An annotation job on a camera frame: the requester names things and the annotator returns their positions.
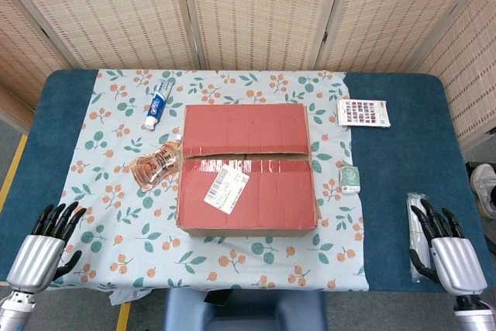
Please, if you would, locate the white card with colour swatches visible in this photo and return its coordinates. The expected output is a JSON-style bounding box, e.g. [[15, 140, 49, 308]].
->
[[336, 98, 391, 129]]

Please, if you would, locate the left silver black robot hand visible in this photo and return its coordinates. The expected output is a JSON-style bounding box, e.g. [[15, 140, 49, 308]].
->
[[6, 202, 87, 293]]

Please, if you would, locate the green white tissue pack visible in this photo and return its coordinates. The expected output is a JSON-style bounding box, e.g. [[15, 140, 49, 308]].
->
[[339, 164, 361, 195]]

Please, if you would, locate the white blue toothpaste tube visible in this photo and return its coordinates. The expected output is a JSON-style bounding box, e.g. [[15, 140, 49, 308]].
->
[[143, 78, 176, 131]]

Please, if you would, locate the orange snack pouch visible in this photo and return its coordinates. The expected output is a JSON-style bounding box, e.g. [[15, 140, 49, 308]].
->
[[129, 133, 184, 192]]

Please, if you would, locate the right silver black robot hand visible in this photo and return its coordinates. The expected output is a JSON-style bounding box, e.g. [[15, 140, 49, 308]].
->
[[408, 198, 488, 296]]

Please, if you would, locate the floral orange fruit tablecloth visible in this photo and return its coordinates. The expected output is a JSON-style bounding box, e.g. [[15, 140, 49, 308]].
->
[[33, 68, 371, 307]]

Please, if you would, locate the large brown cardboard box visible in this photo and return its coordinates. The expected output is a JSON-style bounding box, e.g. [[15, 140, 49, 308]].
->
[[174, 102, 321, 238]]

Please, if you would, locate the clear bag of straws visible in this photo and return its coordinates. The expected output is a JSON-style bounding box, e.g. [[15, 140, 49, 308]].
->
[[405, 191, 433, 282]]

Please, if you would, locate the blue chair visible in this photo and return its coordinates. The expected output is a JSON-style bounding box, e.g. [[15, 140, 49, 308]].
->
[[164, 288, 326, 331]]

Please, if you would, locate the white sneaker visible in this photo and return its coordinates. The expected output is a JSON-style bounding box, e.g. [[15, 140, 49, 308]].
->
[[470, 163, 496, 219]]

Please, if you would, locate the bamboo folding screen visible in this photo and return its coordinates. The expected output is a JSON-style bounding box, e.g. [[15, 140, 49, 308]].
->
[[0, 0, 496, 150]]

